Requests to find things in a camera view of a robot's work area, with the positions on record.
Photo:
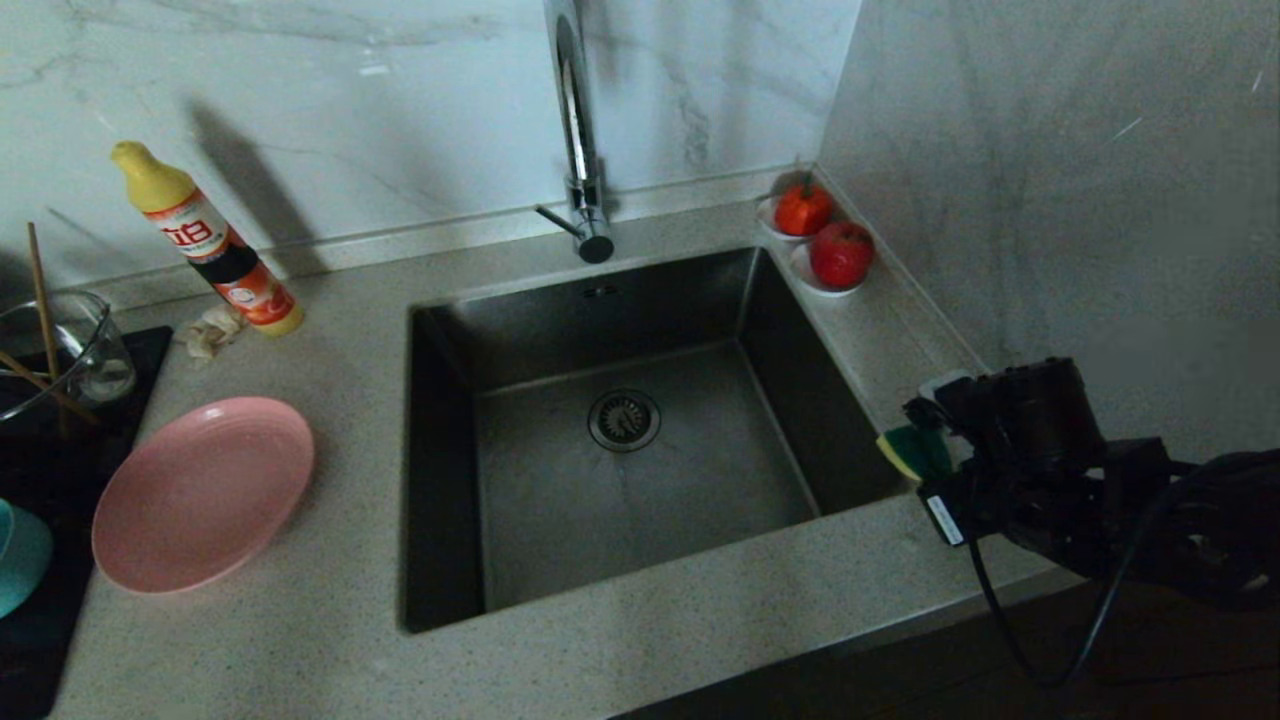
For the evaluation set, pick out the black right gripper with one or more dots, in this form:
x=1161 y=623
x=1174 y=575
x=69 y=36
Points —
x=1000 y=500

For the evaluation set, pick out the green and yellow sponge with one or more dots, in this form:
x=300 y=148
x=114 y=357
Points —
x=912 y=450

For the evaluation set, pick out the pink plate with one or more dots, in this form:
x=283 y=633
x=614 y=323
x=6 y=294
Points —
x=200 y=495

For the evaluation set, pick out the orange detergent bottle yellow cap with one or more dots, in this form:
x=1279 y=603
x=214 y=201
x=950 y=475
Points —
x=205 y=240

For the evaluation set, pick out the teal bowl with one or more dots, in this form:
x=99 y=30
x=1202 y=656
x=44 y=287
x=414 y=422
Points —
x=20 y=560

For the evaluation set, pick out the stainless steel sink basin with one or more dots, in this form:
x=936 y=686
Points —
x=650 y=500

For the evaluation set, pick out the chrome faucet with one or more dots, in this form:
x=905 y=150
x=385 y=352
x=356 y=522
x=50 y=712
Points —
x=577 y=130

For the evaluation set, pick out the red apple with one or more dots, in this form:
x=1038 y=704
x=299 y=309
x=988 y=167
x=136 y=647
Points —
x=841 y=255

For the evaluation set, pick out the orange-red tomato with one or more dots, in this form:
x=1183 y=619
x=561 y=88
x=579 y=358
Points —
x=803 y=210

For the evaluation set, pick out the round metal drain strainer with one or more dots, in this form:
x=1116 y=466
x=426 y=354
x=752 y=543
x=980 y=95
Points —
x=624 y=420

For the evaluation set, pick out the crumpled beige tissue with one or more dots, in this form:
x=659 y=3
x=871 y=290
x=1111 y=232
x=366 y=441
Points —
x=208 y=332

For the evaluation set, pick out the clear glass measuring cup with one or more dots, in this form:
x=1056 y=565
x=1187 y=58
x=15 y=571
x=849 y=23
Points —
x=95 y=360

